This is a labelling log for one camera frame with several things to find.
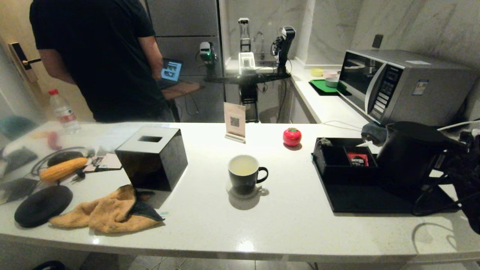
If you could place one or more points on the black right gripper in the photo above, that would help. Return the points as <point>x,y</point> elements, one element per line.
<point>465,152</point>

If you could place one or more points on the black electric kettle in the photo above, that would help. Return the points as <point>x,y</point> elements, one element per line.
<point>407,153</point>

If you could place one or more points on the black stand-mounted robot arm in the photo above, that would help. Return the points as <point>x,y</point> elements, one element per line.
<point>285,41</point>

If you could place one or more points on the grey tea bag wrapper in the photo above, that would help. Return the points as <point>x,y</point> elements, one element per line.
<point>325,141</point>

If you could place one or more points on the silver microwave oven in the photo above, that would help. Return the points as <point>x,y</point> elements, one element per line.
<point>412,93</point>

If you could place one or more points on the grey folded cloth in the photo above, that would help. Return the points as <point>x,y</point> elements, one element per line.
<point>371,131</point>

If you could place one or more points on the black rectangular serving tray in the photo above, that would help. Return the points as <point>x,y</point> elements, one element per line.
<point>367,198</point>

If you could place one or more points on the red coffee sachet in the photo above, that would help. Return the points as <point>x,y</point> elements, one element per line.
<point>357,158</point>

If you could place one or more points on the black compartment sachet box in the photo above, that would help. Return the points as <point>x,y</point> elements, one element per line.
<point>333,172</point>

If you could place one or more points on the grey bowl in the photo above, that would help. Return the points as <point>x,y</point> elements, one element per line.
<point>331,82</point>

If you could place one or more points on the green tray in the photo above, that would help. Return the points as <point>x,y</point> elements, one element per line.
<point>320,86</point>

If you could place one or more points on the pink bowl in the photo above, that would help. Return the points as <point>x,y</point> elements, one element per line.
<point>329,74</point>

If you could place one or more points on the red tomato-shaped timer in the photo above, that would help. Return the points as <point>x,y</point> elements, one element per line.
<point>291,137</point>

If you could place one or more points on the yellow bowl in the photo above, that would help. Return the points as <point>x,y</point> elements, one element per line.
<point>316,72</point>

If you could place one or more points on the purple plate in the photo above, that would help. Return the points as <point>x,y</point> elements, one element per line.
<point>292,65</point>

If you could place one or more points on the black mug white inside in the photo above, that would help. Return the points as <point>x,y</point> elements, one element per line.
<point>243,183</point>

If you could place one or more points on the QR code sign stand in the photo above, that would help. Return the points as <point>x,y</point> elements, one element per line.
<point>234,120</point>

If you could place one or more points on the chrome sink faucet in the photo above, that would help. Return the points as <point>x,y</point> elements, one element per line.
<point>262,47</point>

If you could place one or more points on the white rack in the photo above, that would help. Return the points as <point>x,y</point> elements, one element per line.
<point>246,61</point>

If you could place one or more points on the clear blender jug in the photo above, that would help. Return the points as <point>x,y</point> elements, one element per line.
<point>243,33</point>

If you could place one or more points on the brown stool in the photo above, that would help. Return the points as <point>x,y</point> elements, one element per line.
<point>183,90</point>

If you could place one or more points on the black glossy tissue box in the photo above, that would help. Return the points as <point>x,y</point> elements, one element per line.
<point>157,165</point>

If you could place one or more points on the grey tall cabinet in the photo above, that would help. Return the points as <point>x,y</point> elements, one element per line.
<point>187,22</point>

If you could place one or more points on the orange microfiber cloth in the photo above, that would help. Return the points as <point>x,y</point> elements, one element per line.
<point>108,212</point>

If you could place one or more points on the person in black shirt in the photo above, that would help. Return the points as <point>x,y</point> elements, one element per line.
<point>97,56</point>

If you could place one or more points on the yellow toy corn cob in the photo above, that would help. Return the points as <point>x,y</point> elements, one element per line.
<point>63,168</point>

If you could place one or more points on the black oval device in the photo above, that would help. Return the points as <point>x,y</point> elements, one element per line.
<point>63,156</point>

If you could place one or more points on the plastic bottle red cap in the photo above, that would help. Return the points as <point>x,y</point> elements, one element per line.
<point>64,113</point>

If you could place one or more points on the red toy chili pepper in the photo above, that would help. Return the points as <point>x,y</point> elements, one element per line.
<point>53,140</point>

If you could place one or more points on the black round kettle base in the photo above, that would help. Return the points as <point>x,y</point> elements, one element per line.
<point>43,205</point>

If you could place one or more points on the orange toy carrot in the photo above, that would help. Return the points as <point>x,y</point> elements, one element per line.
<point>39,135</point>

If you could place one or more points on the dark grey pouch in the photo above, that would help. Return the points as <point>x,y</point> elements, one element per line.
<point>20,157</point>

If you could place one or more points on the black flat panel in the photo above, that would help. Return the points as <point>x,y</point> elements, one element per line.
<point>18,189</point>

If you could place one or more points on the teal round object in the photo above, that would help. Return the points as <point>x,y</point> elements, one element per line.
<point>15,125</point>

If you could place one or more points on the tan wooden door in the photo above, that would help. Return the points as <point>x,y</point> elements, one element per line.
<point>15,22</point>

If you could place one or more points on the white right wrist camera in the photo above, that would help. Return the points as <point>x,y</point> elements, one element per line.
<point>475,132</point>

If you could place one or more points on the black wall socket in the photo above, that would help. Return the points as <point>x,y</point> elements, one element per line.
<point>377,41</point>

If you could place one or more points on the black round pedestal table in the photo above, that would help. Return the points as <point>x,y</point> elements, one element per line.
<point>247,78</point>

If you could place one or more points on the green-lit camera device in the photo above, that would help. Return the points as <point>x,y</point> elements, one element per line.
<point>205,51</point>

